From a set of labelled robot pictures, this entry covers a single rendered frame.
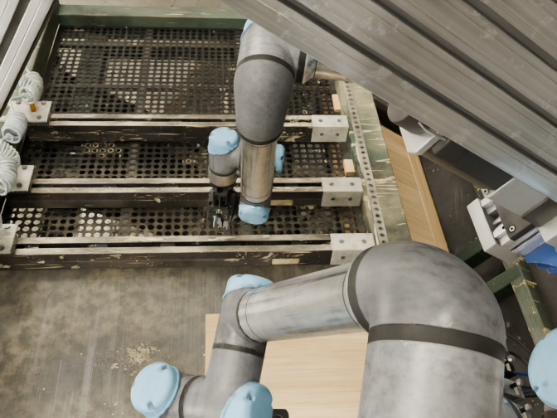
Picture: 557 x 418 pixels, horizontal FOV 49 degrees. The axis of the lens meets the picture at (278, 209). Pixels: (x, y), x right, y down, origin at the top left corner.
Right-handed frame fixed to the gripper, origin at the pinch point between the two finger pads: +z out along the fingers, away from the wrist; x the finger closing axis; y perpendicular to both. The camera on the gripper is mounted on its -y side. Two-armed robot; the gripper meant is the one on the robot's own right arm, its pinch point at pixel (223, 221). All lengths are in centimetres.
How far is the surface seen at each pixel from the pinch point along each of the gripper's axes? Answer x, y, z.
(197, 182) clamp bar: -9.9, -13.1, -1.5
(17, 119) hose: -64, -17, -15
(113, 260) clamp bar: -27.9, 17.0, 2.2
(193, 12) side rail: -30, -113, 0
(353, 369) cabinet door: 40, 40, 4
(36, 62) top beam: -77, -61, -3
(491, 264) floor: 107, -47, 60
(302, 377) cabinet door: 27, 44, 4
